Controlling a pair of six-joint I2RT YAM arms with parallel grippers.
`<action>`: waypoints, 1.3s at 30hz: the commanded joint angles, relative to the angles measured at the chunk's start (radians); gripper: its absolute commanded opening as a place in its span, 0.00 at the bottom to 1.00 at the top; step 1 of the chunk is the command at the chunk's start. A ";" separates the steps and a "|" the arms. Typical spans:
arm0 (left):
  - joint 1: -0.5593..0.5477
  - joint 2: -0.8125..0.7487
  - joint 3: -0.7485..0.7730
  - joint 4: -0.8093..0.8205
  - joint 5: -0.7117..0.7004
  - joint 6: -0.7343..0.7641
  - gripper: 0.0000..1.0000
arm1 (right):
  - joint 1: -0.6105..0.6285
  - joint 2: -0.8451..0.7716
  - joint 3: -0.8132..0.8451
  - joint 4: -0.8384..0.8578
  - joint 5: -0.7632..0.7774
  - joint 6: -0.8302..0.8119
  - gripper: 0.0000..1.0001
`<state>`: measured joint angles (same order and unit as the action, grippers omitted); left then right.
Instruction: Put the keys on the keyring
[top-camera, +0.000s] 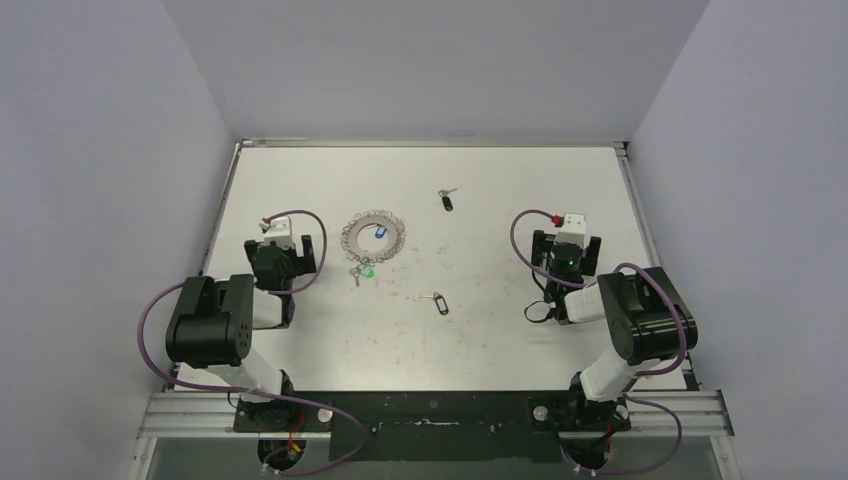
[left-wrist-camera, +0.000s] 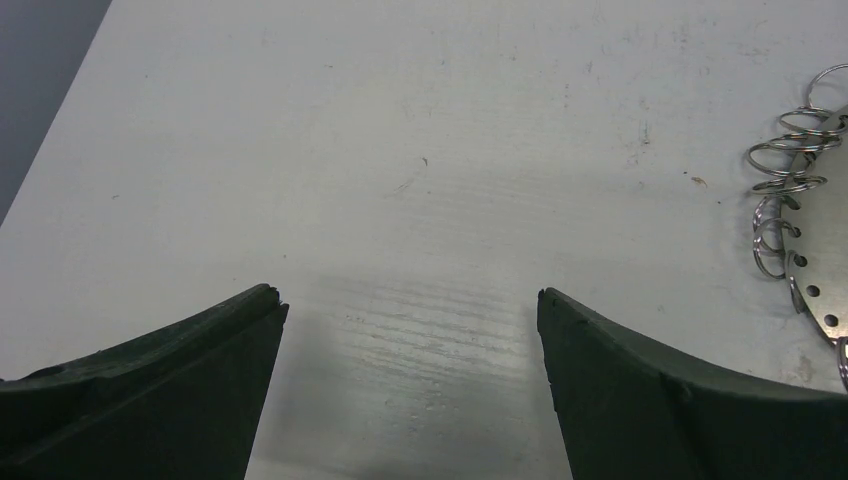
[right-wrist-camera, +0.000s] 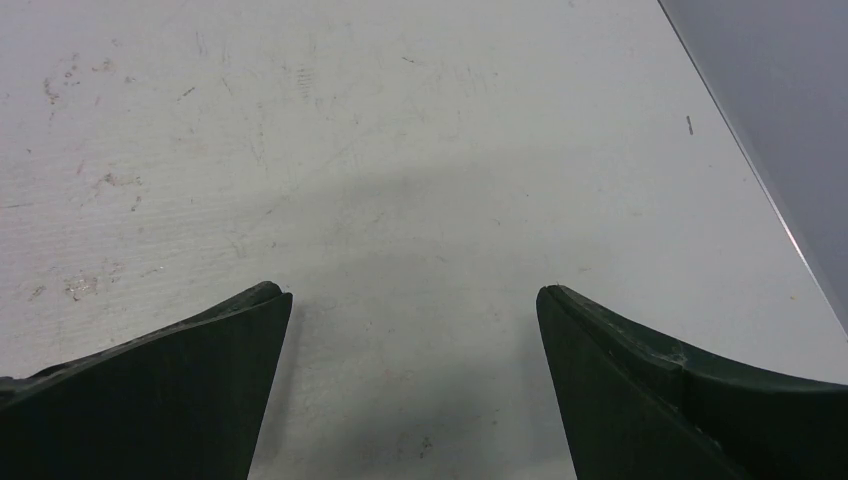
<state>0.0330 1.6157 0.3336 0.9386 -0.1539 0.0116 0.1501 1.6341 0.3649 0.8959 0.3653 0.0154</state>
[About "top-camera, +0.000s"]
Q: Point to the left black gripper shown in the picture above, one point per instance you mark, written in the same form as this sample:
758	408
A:
308	250

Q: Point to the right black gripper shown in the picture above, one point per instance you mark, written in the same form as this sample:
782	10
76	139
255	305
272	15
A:
539	246

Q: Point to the key with black tag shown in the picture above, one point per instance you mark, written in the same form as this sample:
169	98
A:
439	301
445	198

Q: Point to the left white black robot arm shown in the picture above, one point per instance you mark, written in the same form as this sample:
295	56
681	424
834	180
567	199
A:
213	322

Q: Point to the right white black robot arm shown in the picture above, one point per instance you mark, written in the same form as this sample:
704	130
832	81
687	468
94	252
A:
646	318

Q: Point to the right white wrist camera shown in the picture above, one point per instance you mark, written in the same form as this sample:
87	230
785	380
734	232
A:
570	229

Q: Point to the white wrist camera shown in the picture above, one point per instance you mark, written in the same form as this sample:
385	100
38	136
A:
570	229
278	232

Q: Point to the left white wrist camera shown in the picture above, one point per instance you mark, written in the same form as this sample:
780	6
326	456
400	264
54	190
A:
278	232

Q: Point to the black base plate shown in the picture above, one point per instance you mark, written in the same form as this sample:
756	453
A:
538	425

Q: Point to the aluminium frame rail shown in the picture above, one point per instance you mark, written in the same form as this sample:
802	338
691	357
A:
210	415

